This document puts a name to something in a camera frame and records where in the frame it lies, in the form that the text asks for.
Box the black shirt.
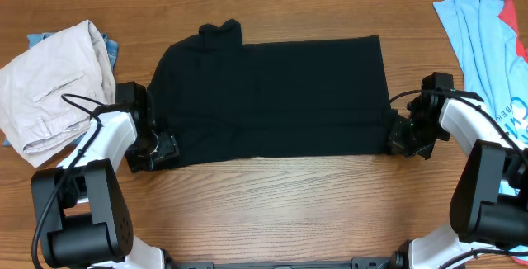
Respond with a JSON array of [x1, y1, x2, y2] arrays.
[[148, 20, 396, 168]]

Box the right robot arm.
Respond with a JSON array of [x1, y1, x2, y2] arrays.
[[385, 73, 527, 269]]

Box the blue folded jeans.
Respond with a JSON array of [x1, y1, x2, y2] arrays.
[[2, 32, 119, 146]]

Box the beige folded trousers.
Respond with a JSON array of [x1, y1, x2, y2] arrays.
[[1, 20, 116, 168]]

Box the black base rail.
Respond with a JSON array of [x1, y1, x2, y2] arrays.
[[165, 253, 409, 269]]

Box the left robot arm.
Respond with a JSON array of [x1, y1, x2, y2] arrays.
[[31, 82, 180, 269]]

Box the light blue t-shirt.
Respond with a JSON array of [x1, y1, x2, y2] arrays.
[[432, 0, 528, 198]]

